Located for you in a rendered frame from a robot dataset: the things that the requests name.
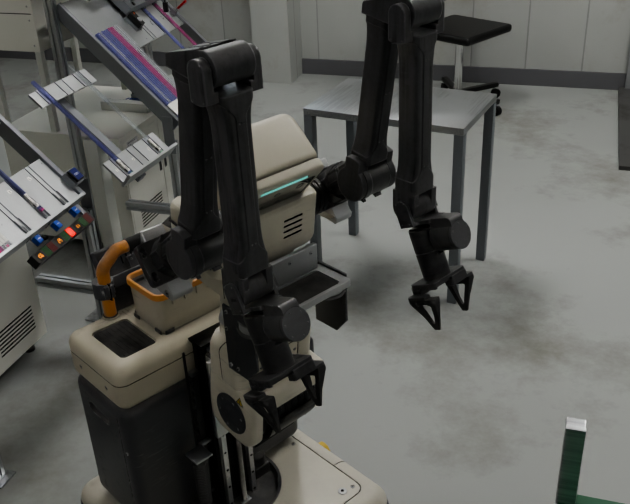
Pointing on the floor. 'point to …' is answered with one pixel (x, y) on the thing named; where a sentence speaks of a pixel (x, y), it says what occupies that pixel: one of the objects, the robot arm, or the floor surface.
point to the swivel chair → (469, 35)
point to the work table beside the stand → (459, 110)
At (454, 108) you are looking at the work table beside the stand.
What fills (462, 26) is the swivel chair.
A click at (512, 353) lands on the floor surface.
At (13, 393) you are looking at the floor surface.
